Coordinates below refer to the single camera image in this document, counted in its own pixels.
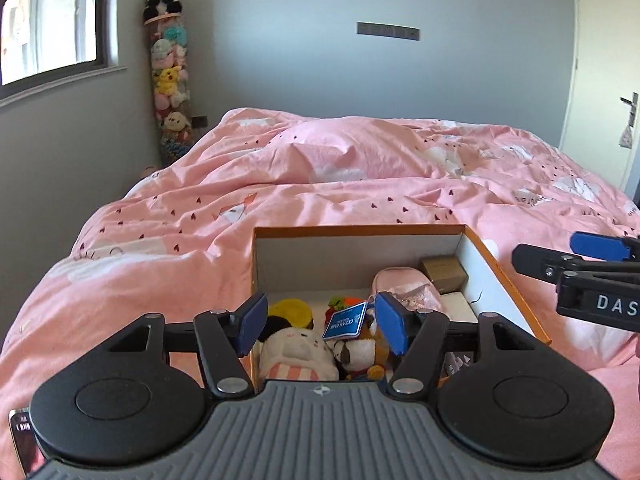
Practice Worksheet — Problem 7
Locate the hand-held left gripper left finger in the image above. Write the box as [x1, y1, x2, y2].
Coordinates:
[97, 291, 269, 398]

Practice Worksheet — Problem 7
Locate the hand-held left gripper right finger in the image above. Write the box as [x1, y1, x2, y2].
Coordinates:
[374, 290, 548, 396]

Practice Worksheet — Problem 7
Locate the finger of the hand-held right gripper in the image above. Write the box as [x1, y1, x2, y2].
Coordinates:
[511, 243, 640, 282]
[570, 230, 640, 263]

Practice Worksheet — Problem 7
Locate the yellow black plush toy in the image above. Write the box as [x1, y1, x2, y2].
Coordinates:
[267, 299, 314, 334]

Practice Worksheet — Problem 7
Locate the pink pouch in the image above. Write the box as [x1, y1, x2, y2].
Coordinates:
[372, 267, 444, 322]

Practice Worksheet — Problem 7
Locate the orange fox plush toy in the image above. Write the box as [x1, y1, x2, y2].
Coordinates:
[330, 310, 402, 383]

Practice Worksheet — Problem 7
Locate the blue paper hang tag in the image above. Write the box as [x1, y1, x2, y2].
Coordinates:
[322, 301, 369, 341]

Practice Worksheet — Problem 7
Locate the pink and white plush toy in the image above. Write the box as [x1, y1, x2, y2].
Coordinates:
[257, 327, 342, 387]

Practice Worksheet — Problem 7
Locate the small red green toy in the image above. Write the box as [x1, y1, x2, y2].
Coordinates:
[326, 296, 351, 322]

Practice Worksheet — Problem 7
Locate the long white box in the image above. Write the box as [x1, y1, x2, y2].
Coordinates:
[439, 291, 479, 322]

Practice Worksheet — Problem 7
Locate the small gold box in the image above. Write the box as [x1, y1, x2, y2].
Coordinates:
[419, 256, 470, 295]

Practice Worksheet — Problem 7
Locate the orange cardboard box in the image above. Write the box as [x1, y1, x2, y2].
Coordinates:
[250, 225, 553, 396]

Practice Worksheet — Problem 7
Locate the purple printed card box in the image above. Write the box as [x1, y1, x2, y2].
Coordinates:
[440, 350, 476, 386]

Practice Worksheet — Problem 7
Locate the pink printed blanket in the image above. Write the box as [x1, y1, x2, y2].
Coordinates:
[0, 106, 640, 480]

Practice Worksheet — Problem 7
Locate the white door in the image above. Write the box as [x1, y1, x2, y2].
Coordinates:
[557, 0, 640, 196]

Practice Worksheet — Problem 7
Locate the clear tube of plush toys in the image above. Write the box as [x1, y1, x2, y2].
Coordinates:
[145, 12, 194, 166]

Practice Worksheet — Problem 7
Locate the smartphone with portrait screen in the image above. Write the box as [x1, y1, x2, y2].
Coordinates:
[9, 409, 47, 479]

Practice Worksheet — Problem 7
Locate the window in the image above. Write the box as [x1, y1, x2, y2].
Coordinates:
[0, 0, 129, 107]

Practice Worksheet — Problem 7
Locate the black door handle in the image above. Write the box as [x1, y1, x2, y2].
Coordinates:
[620, 92, 640, 129]

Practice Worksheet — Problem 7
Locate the grey wall switch panel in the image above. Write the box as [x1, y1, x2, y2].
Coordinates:
[356, 22, 421, 41]

